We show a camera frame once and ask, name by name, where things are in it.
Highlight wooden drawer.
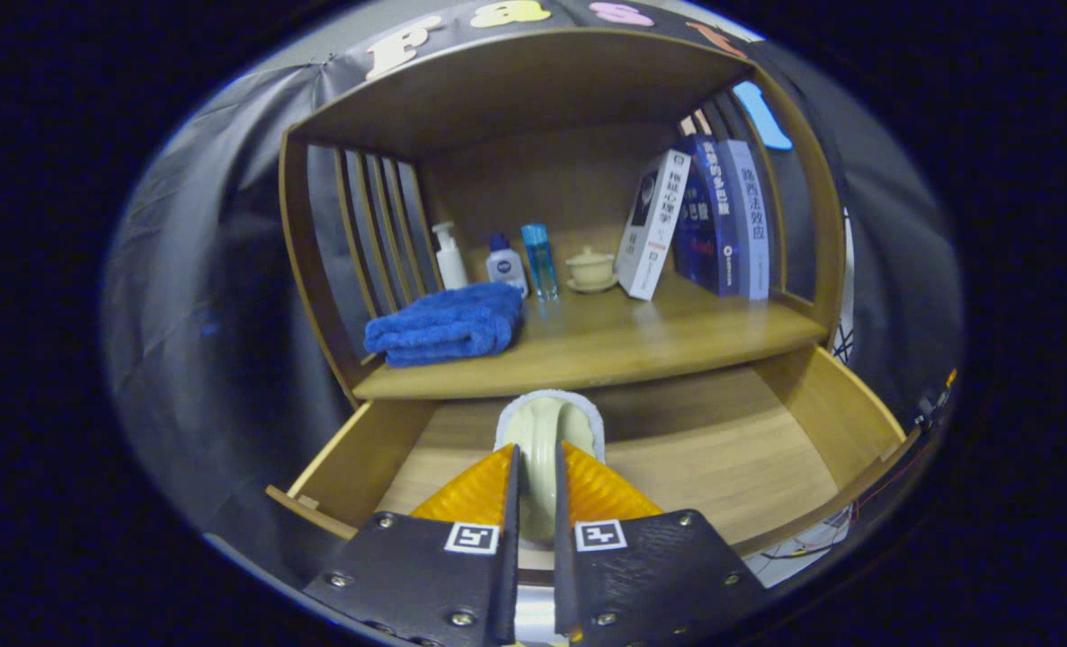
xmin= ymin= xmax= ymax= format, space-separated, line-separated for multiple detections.
xmin=265 ymin=346 xmax=910 ymax=563

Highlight white bottle with blue cap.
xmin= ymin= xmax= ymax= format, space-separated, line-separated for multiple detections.
xmin=485 ymin=234 xmax=529 ymax=297

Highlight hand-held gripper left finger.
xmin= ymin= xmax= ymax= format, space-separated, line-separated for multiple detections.
xmin=304 ymin=443 xmax=522 ymax=647

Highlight tangled thin cables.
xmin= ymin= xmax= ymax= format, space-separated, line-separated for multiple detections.
xmin=758 ymin=503 xmax=867 ymax=563

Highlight black backdrop cloth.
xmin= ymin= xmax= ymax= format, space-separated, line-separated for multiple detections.
xmin=102 ymin=0 xmax=964 ymax=576

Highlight white pump bottle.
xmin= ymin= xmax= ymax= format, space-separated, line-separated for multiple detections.
xmin=431 ymin=221 xmax=469 ymax=291

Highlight blue folded towel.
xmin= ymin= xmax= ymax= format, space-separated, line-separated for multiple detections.
xmin=364 ymin=282 xmax=525 ymax=368

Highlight white book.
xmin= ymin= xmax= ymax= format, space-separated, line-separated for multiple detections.
xmin=616 ymin=149 xmax=693 ymax=301

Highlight wooden cabinet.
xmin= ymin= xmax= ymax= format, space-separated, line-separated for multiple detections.
xmin=279 ymin=27 xmax=849 ymax=410

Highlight dark blue book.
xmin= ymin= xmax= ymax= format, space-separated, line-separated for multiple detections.
xmin=674 ymin=135 xmax=739 ymax=297

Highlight clear blue bottle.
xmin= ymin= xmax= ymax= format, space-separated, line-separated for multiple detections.
xmin=521 ymin=224 xmax=559 ymax=301

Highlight pale blue book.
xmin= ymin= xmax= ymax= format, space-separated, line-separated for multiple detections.
xmin=717 ymin=139 xmax=770 ymax=301

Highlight wooden countertop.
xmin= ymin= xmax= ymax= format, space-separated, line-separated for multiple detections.
xmin=353 ymin=270 xmax=829 ymax=402

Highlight beige lidded teacup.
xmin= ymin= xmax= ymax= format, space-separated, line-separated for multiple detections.
xmin=565 ymin=246 xmax=619 ymax=294

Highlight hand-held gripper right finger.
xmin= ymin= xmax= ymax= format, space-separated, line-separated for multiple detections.
xmin=554 ymin=440 xmax=768 ymax=644

